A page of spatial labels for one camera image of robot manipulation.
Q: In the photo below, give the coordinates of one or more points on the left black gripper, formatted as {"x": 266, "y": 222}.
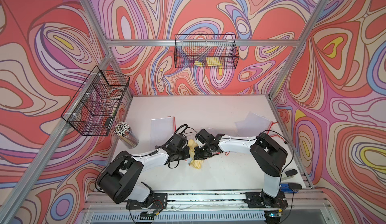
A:
{"x": 187, "y": 153}

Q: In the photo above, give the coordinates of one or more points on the aluminium front rail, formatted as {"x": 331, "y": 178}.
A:
{"x": 306, "y": 199}

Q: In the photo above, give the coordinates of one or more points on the black wire basket left wall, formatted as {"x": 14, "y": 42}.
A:
{"x": 92, "y": 110}

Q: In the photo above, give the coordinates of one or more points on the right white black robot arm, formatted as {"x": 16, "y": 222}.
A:
{"x": 269, "y": 155}

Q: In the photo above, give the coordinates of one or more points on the blue black handled tool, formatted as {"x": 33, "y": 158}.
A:
{"x": 288, "y": 184}

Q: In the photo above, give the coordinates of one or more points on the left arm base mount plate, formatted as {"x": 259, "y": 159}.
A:
{"x": 155, "y": 201}

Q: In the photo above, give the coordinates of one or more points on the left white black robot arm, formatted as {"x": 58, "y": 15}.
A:
{"x": 119, "y": 180}

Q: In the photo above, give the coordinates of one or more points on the clear mesh document bag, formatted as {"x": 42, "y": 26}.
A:
{"x": 252, "y": 125}
{"x": 161, "y": 130}

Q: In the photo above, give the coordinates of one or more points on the black wire basket back wall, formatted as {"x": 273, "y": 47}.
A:
{"x": 196, "y": 47}

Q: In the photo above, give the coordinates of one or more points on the yellow microfiber cloth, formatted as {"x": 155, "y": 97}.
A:
{"x": 197, "y": 164}

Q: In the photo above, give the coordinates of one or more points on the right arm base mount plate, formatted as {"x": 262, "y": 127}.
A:
{"x": 262, "y": 200}

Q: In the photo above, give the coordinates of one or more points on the small yellow sticky note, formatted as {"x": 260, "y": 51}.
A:
{"x": 198, "y": 64}

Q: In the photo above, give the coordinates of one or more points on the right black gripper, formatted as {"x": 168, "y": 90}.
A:
{"x": 198, "y": 156}

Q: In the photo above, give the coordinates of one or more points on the yellow sticky note pad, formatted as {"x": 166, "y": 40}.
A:
{"x": 213, "y": 62}

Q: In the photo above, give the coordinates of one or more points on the black wire basket wall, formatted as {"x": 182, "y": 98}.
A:
{"x": 196, "y": 47}
{"x": 92, "y": 110}

